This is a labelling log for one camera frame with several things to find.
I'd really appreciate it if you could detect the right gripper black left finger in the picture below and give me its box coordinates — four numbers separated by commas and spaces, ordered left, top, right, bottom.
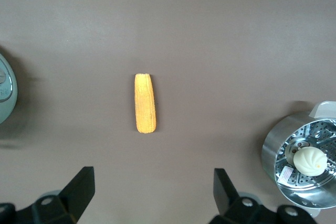
0, 166, 96, 224

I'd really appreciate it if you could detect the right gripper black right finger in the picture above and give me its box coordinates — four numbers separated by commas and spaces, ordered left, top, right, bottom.
209, 168, 320, 224

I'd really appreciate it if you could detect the yellow corn cob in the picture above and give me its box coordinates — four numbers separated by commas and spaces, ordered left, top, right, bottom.
134, 73, 158, 134

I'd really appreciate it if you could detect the glass pot lid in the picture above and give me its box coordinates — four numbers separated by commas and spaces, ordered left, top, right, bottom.
0, 52, 14, 103

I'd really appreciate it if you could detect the steel cooking pot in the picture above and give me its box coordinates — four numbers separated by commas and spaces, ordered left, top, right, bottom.
0, 47, 18, 125

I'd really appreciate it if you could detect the shiny metal bowl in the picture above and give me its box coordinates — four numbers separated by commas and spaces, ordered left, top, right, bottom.
261, 100, 336, 210

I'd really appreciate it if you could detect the white steamed bun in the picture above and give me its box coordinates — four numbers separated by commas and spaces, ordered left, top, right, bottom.
292, 147, 328, 176

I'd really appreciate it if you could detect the perforated steel steamer insert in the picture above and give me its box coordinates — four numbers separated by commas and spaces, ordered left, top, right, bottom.
274, 119, 336, 190

